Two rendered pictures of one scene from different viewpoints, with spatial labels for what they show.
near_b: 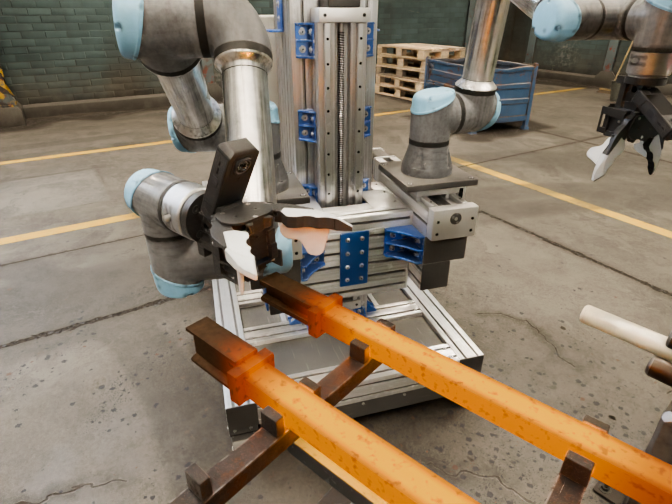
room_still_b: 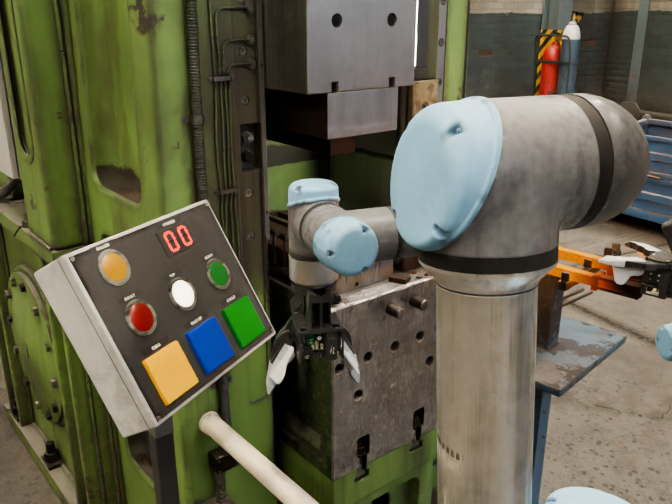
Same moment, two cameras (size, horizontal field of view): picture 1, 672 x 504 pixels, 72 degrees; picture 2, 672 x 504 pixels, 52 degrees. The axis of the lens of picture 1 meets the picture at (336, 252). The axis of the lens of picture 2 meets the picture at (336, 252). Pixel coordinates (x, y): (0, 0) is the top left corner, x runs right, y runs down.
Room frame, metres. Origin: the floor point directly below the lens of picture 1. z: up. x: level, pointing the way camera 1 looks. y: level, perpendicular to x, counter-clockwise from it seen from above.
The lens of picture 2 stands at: (1.92, -0.51, 1.53)
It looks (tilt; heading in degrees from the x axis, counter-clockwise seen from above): 20 degrees down; 183
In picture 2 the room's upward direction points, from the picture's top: straight up
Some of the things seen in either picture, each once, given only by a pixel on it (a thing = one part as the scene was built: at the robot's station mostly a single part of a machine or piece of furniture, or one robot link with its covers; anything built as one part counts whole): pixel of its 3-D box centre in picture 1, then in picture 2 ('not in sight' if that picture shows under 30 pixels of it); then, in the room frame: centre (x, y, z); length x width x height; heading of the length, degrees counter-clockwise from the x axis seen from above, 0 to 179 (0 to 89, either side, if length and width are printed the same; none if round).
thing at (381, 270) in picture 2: not in sight; (307, 246); (0.28, -0.67, 0.96); 0.42 x 0.20 x 0.09; 42
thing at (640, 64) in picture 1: (648, 65); (315, 267); (0.94, -0.59, 1.16); 0.08 x 0.08 x 0.05
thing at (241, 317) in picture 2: not in sight; (242, 321); (0.83, -0.73, 1.01); 0.07 x 0.05 x 0.07; 157
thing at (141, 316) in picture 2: not in sight; (141, 317); (0.99, -0.85, 1.09); 0.05 x 0.03 x 0.04; 132
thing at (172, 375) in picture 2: not in sight; (169, 372); (1.01, -0.81, 1.01); 0.07 x 0.05 x 0.07; 157
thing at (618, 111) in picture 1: (633, 108); (315, 317); (0.95, -0.59, 1.07); 0.09 x 0.08 x 0.12; 16
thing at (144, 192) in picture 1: (164, 200); not in sight; (0.64, 0.25, 1.00); 0.11 x 0.08 x 0.09; 49
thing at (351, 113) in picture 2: not in sight; (305, 102); (0.28, -0.67, 1.32); 0.42 x 0.20 x 0.10; 42
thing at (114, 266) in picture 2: not in sight; (114, 267); (0.98, -0.89, 1.16); 0.05 x 0.03 x 0.04; 132
